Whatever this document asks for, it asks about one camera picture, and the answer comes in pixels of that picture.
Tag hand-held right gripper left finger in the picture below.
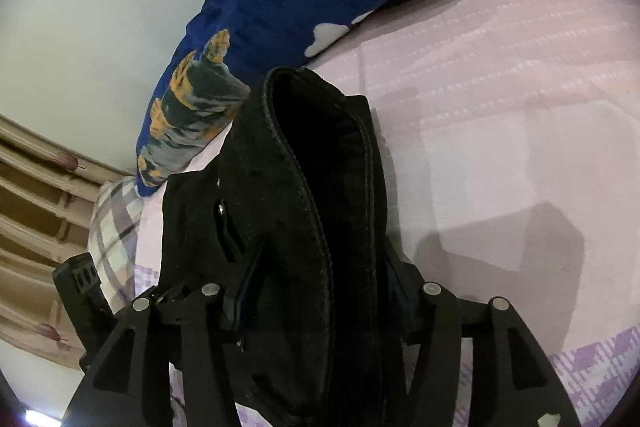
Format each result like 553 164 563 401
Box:
62 247 266 427

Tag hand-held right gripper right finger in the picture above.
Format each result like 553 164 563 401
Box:
385 252 583 427

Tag black pants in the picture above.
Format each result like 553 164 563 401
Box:
160 66 416 427

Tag white and purple plaid pillow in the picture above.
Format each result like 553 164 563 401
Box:
87 177 146 313

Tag beige curtain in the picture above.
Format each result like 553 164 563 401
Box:
0 114 136 365

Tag pink and purple checked bedsheet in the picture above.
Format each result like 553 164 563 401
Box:
135 0 640 427

